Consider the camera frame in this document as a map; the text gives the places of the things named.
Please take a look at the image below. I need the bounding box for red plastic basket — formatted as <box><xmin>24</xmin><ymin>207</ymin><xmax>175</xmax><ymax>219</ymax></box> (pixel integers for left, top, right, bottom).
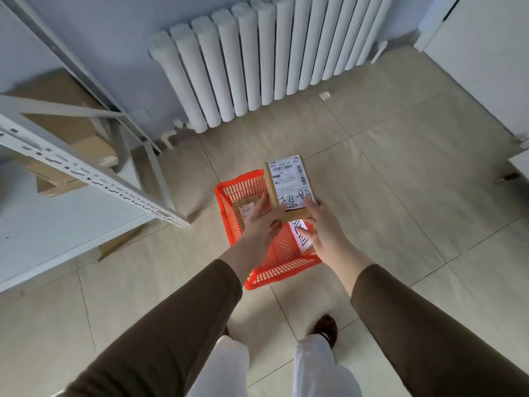
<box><xmin>214</xmin><ymin>169</ymin><xmax>323</xmax><ymax>291</ymax></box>

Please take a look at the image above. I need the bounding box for white metal shelving rack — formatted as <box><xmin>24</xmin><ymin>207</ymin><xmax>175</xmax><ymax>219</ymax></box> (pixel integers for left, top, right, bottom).
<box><xmin>0</xmin><ymin>0</ymin><xmax>191</xmax><ymax>294</ymax></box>

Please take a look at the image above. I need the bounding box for person's right leg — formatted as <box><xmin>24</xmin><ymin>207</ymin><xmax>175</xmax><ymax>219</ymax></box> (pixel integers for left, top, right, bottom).
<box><xmin>291</xmin><ymin>334</ymin><xmax>364</xmax><ymax>397</ymax></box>

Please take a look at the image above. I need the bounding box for yellow-taped cardboard box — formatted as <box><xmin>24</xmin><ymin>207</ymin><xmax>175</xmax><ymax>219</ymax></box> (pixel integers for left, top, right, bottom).
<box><xmin>232</xmin><ymin>196</ymin><xmax>269</xmax><ymax>232</ymax></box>

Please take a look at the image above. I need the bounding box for person's left hand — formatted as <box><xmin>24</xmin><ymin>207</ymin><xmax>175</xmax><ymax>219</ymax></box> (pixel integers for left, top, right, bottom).
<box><xmin>229</xmin><ymin>193</ymin><xmax>289</xmax><ymax>271</ymax></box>

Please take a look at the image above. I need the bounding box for person's right hand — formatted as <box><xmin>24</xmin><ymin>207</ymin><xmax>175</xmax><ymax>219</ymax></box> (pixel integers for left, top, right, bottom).
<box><xmin>300</xmin><ymin>197</ymin><xmax>358</xmax><ymax>270</ymax></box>

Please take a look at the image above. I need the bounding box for person's right forearm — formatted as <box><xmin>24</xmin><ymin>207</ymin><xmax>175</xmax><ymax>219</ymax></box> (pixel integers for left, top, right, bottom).
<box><xmin>328</xmin><ymin>251</ymin><xmax>529</xmax><ymax>397</ymax></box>

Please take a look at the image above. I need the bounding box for white radiator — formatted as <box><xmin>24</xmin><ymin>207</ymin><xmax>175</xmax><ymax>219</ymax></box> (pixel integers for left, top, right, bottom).
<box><xmin>147</xmin><ymin>0</ymin><xmax>397</xmax><ymax>149</ymax></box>

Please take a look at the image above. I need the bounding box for white cabinet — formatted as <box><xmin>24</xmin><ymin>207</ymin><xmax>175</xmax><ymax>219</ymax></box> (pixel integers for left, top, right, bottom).
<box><xmin>507</xmin><ymin>149</ymin><xmax>529</xmax><ymax>181</ymax></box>

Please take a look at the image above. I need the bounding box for white door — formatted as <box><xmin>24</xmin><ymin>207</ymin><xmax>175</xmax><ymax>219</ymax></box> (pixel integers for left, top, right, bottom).
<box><xmin>413</xmin><ymin>0</ymin><xmax>529</xmax><ymax>139</ymax></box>

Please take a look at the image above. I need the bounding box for person's left forearm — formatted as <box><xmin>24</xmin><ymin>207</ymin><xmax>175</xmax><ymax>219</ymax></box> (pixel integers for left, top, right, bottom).
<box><xmin>62</xmin><ymin>254</ymin><xmax>249</xmax><ymax>397</ymax></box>

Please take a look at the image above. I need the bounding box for small cardboard box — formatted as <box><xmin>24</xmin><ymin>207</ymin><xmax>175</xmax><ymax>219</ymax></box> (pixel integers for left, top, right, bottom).
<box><xmin>264</xmin><ymin>155</ymin><xmax>317</xmax><ymax>223</ymax></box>

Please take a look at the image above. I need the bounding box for white paper sign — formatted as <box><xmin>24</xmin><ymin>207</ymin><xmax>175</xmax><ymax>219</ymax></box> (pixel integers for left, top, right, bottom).
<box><xmin>288</xmin><ymin>218</ymin><xmax>316</xmax><ymax>255</ymax></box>

